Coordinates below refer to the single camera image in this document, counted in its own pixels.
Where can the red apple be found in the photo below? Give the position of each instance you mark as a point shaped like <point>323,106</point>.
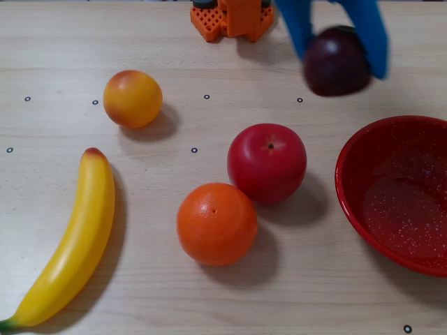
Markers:
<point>267,164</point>

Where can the yellow banana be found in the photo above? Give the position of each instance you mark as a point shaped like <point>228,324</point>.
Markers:
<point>84,223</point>

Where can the orange robot base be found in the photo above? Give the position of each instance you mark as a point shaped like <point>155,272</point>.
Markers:
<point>206,21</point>

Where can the dark purple plum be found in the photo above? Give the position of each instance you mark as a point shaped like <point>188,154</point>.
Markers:
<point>335,66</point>

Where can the yellow orange peach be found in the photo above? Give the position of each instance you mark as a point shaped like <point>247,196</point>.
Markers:
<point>132,99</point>

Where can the dark grey table clamp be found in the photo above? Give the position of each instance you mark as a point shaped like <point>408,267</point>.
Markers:
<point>203,3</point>

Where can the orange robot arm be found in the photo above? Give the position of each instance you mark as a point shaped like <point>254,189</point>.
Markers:
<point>241,17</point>

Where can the orange fruit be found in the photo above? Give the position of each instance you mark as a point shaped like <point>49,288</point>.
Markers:
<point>216,225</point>

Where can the red speckled bowl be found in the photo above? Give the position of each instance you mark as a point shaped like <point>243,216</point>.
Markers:
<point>394,195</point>

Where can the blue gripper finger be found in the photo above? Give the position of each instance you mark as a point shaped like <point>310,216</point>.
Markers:
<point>298,24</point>
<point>372,31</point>

